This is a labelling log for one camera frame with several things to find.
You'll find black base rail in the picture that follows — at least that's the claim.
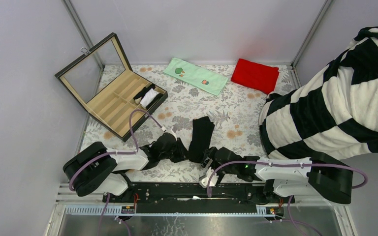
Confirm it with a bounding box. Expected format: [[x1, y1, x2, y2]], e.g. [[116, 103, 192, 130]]
[[102, 182, 289, 214]]

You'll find white rolled cloth in box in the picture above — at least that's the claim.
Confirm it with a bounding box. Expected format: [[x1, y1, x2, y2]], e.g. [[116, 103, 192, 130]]
[[140, 88, 160, 109]]

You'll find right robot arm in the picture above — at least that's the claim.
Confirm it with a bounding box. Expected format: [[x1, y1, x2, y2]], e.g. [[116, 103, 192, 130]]
[[199, 147, 353, 205]]

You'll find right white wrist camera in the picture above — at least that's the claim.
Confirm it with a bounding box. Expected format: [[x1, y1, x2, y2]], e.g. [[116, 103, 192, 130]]
[[199, 167, 218, 188]]

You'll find light green printed cloth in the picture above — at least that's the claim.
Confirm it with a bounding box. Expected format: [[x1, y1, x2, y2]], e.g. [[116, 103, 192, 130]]
[[163, 58, 228, 96]]

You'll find black underwear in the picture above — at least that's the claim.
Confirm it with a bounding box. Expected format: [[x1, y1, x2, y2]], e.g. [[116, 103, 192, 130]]
[[188, 116, 215, 163]]

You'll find black wooden compartment box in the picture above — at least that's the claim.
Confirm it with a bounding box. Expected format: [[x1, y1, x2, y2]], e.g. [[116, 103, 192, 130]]
[[55, 32, 168, 142]]

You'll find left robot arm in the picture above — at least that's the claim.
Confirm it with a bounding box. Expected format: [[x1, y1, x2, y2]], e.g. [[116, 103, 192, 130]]
[[62, 132, 188, 202]]

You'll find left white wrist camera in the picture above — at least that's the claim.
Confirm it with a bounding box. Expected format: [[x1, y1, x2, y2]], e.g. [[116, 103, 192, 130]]
[[161, 127, 177, 139]]

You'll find floral patterned table mat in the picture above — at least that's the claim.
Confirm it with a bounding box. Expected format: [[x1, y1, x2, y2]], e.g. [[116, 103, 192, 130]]
[[79, 65, 295, 182]]

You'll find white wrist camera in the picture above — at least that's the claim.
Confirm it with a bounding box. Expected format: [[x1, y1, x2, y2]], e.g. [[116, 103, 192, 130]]
[[199, 167, 218, 188], [161, 127, 177, 139]]

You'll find red folded cloth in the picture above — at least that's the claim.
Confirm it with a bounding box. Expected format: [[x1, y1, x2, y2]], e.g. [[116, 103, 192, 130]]
[[231, 59, 279, 94]]

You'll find black white checkered blanket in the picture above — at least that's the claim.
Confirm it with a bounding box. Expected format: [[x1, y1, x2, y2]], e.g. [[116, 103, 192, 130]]
[[259, 27, 378, 160]]

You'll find black rolled sock in box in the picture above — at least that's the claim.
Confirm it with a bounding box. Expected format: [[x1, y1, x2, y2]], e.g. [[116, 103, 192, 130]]
[[133, 84, 155, 104]]

